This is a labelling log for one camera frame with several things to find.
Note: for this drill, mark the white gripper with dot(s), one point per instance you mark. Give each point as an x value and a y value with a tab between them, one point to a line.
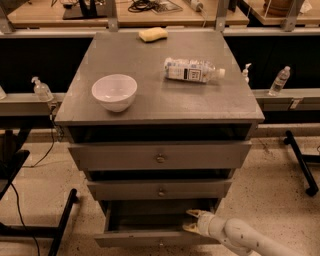
207	222

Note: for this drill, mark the grey bottom drawer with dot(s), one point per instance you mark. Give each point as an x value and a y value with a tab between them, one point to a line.
152	223

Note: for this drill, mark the grey drawer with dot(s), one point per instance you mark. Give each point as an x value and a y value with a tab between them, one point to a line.
159	189
152	223
160	156

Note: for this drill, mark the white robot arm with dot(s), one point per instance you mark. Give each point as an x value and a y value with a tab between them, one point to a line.
236	235

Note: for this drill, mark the grey middle drawer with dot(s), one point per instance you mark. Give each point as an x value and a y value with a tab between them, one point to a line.
159	189

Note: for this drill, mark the grey top drawer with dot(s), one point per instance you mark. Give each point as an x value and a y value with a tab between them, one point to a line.
160	156

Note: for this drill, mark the grey wooden drawer cabinet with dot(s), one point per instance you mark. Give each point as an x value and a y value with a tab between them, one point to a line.
163	110

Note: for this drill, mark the black table leg right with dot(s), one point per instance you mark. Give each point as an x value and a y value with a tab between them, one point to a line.
303	160

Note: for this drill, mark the black table leg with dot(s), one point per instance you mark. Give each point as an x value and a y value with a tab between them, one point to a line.
303	160
55	233

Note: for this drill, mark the black table leg left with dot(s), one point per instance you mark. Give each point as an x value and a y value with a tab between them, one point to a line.
55	233

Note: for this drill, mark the white bowl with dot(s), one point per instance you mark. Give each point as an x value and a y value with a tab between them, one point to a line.
115	92

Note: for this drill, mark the lying plastic water bottle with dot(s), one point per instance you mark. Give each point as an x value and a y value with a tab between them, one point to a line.
199	71

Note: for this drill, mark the small white pump bottle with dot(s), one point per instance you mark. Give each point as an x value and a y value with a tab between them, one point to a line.
245	72

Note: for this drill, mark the upright clear water bottle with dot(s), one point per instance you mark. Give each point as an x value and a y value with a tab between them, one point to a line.
280	81

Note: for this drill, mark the yellow sponge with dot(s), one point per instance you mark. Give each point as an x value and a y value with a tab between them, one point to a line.
153	34

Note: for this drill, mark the clear pump dispenser bottle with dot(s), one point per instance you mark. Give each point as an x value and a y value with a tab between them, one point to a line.
42	90

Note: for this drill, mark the black monitor stand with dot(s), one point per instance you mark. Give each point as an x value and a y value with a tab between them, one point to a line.
85	11

